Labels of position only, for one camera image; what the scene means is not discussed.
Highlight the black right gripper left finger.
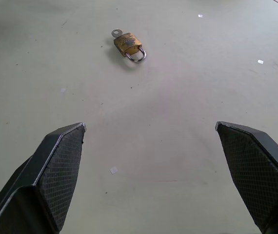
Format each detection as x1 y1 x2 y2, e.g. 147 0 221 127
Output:
0 122 87 234

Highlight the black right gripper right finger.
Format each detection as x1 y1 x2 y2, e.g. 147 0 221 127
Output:
215 121 278 234

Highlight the brass padlock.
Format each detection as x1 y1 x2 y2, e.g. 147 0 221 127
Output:
113 33 147 63

